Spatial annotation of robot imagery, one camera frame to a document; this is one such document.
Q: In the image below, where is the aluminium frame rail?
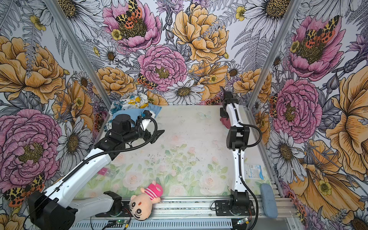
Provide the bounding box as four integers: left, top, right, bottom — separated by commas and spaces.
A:
51, 196, 300, 222

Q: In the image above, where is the small pink packet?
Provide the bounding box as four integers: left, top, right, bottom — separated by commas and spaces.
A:
98, 168, 111, 176

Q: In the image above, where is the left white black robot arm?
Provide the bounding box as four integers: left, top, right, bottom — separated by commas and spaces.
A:
27, 109, 164, 230

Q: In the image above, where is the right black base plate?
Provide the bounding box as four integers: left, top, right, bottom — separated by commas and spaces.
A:
214, 200, 255, 216

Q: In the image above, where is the light blue cloth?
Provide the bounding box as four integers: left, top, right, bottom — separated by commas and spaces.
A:
112, 103, 162, 122

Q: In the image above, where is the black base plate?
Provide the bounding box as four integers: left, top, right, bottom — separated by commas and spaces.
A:
214, 200, 255, 216
96, 200, 130, 218

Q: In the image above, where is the maroon cloth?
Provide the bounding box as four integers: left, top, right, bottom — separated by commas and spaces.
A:
220, 117, 231, 129

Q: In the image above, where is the pink plush doll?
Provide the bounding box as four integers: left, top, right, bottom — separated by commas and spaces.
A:
129, 181, 163, 221

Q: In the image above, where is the white floral patterned cloth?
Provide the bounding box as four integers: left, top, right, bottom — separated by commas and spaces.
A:
104, 93, 149, 131

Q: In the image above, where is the white vented cable duct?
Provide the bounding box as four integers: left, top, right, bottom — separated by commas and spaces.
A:
71, 218, 233, 230

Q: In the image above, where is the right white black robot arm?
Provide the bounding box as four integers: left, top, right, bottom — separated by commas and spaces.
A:
220, 87, 253, 216

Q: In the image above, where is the blue grey oblong pad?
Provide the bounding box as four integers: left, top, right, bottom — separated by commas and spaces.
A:
260, 184, 278, 219

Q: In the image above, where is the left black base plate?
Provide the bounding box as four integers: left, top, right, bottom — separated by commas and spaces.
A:
96, 200, 130, 218

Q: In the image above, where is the white blue paper packet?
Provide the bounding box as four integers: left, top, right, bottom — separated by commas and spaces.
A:
244, 164, 265, 180

